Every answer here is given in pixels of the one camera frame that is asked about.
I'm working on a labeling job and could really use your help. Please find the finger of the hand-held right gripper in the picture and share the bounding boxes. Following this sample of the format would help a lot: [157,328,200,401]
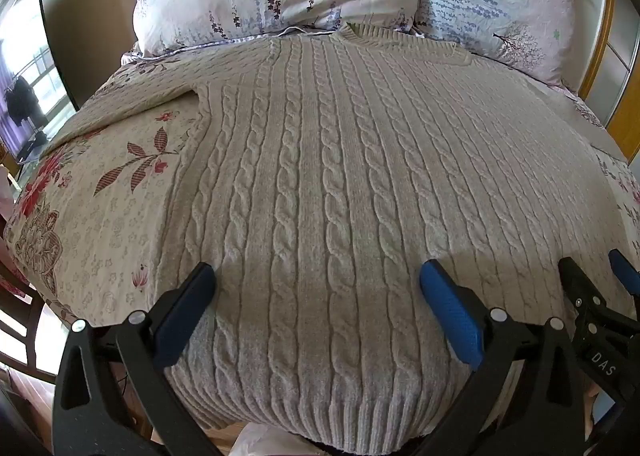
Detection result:
[557,257,608,319]
[608,249,640,297]

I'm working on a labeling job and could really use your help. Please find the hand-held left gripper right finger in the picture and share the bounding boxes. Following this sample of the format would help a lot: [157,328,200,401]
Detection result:
[412,259,588,456]

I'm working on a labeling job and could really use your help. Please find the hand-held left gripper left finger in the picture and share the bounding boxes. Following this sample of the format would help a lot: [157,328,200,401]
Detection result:
[52,262,223,456]

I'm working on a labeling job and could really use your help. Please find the beige cable-knit sweater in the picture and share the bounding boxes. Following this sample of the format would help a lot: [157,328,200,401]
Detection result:
[50,23,636,442]

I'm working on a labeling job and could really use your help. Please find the floral quilted bedspread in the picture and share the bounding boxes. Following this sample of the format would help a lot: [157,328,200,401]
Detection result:
[2,48,640,331]

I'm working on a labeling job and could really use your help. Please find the dark wooden chair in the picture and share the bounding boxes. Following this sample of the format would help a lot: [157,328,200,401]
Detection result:
[0,261,58,382]

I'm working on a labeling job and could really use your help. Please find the wooden headboard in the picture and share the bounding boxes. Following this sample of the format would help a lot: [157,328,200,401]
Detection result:
[540,0,640,161]

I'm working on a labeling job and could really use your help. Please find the dark framed screen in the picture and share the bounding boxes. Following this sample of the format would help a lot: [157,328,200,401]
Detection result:
[0,0,81,177]

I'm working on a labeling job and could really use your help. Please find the lavender tree print pillow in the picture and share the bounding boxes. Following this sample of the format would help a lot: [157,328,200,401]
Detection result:
[412,0,587,96]

